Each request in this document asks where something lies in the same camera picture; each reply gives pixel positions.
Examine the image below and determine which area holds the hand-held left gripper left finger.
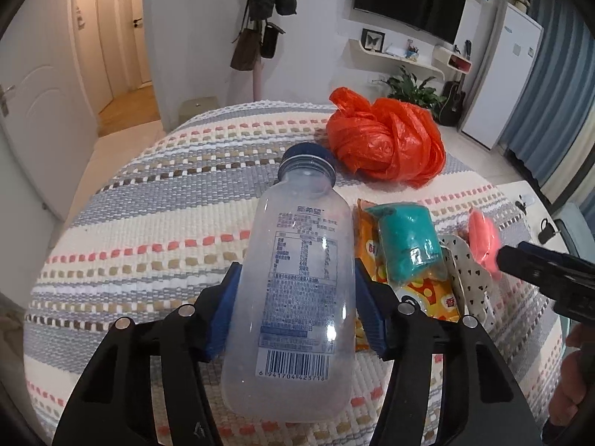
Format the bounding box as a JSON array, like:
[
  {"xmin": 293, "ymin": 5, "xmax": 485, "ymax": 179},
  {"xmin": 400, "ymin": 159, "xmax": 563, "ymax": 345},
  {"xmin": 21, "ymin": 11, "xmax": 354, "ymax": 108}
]
[{"xmin": 51, "ymin": 262, "xmax": 243, "ymax": 446}]

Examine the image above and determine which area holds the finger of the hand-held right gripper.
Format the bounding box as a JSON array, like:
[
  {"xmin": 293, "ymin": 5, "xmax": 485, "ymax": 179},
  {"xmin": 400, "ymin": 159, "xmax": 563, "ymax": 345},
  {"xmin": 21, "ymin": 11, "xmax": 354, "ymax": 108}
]
[
  {"xmin": 517, "ymin": 240, "xmax": 595, "ymax": 271},
  {"xmin": 496, "ymin": 246, "xmax": 595, "ymax": 299}
]

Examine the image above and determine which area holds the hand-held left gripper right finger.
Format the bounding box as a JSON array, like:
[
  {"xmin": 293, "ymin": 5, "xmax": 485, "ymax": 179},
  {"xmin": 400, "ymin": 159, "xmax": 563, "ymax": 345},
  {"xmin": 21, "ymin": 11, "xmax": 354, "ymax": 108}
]
[{"xmin": 353, "ymin": 260, "xmax": 546, "ymax": 446}]

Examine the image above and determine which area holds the pink plastic wrapper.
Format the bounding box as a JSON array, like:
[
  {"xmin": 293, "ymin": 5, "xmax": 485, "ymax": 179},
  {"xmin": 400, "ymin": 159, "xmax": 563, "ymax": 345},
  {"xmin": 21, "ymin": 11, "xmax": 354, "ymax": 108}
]
[{"xmin": 467, "ymin": 209, "xmax": 504, "ymax": 282}]

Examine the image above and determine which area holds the clear plastic bottle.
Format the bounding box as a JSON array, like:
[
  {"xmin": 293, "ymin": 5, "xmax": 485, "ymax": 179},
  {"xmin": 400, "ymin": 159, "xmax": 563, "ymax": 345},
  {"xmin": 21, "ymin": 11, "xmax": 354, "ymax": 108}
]
[{"xmin": 221, "ymin": 143, "xmax": 357, "ymax": 424}]

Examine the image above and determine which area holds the person's right hand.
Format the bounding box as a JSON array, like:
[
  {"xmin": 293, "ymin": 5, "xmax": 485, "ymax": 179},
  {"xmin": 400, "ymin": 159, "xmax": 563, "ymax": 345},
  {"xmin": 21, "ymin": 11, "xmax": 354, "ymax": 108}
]
[{"xmin": 541, "ymin": 321, "xmax": 595, "ymax": 446}]

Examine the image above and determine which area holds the black mug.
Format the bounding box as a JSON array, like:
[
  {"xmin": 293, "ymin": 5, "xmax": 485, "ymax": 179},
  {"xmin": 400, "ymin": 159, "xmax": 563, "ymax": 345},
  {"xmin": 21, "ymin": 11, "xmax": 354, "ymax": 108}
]
[{"xmin": 538, "ymin": 218, "xmax": 561, "ymax": 244}]

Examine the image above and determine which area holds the blue grey sofa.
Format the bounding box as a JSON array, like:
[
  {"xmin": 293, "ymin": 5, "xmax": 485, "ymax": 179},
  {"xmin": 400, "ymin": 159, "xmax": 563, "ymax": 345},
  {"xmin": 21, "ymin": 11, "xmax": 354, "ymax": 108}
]
[{"xmin": 553, "ymin": 202, "xmax": 595, "ymax": 262}]

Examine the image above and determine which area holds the polka-dot white wrapper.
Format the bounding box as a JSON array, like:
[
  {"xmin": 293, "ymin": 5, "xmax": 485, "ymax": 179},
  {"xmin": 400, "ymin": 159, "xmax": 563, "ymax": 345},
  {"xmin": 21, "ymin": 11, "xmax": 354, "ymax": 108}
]
[{"xmin": 439, "ymin": 233, "xmax": 501, "ymax": 332}]

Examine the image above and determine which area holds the yellow snack packet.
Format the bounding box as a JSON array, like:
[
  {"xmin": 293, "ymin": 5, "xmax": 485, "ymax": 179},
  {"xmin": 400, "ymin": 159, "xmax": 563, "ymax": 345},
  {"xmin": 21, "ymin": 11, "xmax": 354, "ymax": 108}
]
[{"xmin": 353, "ymin": 199, "xmax": 461, "ymax": 355}]

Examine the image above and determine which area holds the white coffee table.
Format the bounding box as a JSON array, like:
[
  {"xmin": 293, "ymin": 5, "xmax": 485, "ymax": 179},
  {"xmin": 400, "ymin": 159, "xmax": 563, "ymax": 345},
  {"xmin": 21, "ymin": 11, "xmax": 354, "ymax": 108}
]
[{"xmin": 495, "ymin": 181, "xmax": 559, "ymax": 224}]

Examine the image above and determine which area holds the teal plastic wrapper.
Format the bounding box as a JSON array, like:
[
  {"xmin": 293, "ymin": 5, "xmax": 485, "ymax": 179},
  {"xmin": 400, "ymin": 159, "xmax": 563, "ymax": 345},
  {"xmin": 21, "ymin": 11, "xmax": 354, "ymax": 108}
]
[{"xmin": 365, "ymin": 203, "xmax": 444, "ymax": 285}]

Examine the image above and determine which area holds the striped woven tablecloth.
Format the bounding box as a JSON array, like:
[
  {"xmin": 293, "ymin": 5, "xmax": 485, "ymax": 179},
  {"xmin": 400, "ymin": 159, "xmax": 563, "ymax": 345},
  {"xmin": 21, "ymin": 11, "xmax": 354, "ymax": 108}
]
[{"xmin": 23, "ymin": 100, "xmax": 570, "ymax": 446}]

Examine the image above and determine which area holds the blue and beige curtain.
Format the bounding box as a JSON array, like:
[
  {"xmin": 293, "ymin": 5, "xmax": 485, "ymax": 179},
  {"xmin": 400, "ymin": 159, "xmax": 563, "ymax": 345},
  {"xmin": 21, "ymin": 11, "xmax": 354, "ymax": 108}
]
[{"xmin": 499, "ymin": 0, "xmax": 595, "ymax": 206}]

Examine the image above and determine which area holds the black acoustic guitar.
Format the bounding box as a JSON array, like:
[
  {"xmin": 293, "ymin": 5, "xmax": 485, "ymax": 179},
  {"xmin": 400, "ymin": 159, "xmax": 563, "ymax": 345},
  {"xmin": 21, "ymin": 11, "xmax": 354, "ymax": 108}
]
[{"xmin": 439, "ymin": 39, "xmax": 467, "ymax": 126}]

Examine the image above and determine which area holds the orange plastic bag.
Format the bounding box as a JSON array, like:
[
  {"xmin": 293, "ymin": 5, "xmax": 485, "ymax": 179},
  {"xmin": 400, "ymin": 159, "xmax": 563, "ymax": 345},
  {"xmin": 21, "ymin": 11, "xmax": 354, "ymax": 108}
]
[{"xmin": 325, "ymin": 87, "xmax": 447, "ymax": 190}]

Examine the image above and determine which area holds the green potted plant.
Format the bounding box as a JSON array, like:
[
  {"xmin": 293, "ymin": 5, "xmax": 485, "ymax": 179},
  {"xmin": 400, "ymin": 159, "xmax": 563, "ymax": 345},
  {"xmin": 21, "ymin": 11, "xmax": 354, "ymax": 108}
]
[{"xmin": 381, "ymin": 66, "xmax": 447, "ymax": 113}]

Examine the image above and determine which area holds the red and white box shelf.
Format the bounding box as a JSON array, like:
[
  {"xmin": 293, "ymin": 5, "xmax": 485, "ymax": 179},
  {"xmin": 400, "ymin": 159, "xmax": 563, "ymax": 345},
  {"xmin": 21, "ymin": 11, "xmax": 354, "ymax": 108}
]
[{"xmin": 434, "ymin": 45, "xmax": 475, "ymax": 73}]

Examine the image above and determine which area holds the white branch coat rack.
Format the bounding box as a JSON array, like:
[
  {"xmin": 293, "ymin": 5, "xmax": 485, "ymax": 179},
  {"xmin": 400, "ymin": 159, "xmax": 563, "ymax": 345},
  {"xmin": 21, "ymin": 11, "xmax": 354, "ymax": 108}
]
[{"xmin": 242, "ymin": 0, "xmax": 268, "ymax": 102}]

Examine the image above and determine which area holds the brown hanging bag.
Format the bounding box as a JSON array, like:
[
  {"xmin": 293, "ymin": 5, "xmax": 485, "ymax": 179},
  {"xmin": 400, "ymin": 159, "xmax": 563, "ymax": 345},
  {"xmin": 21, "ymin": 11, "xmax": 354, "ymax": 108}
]
[{"xmin": 231, "ymin": 23, "xmax": 262, "ymax": 72}]

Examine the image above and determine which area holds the white room door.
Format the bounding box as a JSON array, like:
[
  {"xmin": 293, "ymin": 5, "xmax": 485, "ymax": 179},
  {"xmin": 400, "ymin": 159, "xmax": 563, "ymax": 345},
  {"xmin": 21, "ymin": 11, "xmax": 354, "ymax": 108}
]
[{"xmin": 0, "ymin": 0, "xmax": 101, "ymax": 224}]

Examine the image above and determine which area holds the black hanging bag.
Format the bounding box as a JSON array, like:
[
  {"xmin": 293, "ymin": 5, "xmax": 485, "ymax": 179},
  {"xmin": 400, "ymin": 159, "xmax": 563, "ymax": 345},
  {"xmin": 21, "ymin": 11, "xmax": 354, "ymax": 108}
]
[{"xmin": 260, "ymin": 22, "xmax": 286, "ymax": 60}]

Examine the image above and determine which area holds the white hallway door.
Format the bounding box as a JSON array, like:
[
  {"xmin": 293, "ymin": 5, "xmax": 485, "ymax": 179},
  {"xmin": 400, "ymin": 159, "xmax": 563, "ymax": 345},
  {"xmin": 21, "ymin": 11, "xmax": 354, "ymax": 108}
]
[{"xmin": 75, "ymin": 0, "xmax": 115, "ymax": 109}]

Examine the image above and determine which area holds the low white wall shelf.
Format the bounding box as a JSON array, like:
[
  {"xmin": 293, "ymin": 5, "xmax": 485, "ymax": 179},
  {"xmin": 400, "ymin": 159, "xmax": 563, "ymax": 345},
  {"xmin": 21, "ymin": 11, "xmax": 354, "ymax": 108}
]
[{"xmin": 346, "ymin": 39, "xmax": 445, "ymax": 75}]

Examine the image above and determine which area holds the butterfly picture frame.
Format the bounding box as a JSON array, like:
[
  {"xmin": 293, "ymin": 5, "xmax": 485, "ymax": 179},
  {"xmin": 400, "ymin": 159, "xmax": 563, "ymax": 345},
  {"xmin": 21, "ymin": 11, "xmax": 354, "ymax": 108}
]
[{"xmin": 361, "ymin": 28, "xmax": 387, "ymax": 54}]

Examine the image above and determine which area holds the wall-mounted television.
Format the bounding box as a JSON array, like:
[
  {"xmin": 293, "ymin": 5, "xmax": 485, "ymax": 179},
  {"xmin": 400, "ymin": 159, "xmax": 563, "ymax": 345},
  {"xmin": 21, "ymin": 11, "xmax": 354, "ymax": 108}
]
[{"xmin": 353, "ymin": 0, "xmax": 468, "ymax": 45}]

